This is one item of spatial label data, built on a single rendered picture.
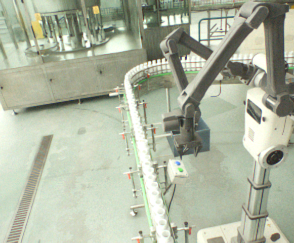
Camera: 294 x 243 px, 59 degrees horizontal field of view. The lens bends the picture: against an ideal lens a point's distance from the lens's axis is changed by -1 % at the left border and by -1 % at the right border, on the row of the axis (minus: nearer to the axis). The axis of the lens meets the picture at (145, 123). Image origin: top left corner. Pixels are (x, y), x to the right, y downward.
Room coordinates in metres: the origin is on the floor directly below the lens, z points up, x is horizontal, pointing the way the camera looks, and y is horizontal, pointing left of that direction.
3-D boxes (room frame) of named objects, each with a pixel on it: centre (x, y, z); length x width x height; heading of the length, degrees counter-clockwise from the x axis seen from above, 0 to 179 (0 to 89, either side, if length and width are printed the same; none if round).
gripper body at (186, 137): (0.88, -0.16, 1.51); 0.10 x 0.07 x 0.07; 95
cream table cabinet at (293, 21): (5.16, -2.69, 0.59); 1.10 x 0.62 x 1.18; 77
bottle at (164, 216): (0.81, -0.02, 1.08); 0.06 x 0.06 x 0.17
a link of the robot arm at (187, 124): (0.88, -0.16, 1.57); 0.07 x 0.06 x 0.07; 95
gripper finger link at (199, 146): (0.88, -0.18, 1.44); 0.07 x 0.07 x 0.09; 5
